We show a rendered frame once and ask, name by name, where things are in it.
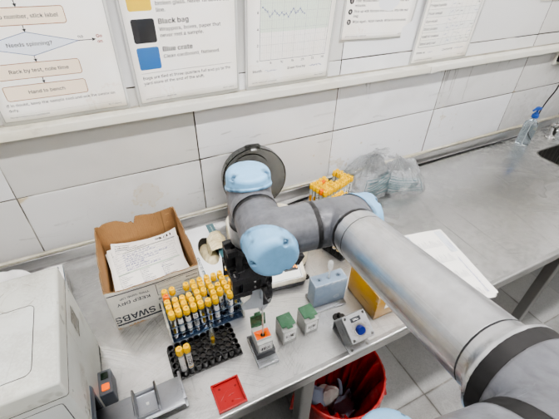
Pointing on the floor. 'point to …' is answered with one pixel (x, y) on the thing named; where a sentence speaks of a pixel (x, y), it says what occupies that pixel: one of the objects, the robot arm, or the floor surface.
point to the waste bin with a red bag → (374, 368)
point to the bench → (269, 378)
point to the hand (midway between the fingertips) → (261, 302)
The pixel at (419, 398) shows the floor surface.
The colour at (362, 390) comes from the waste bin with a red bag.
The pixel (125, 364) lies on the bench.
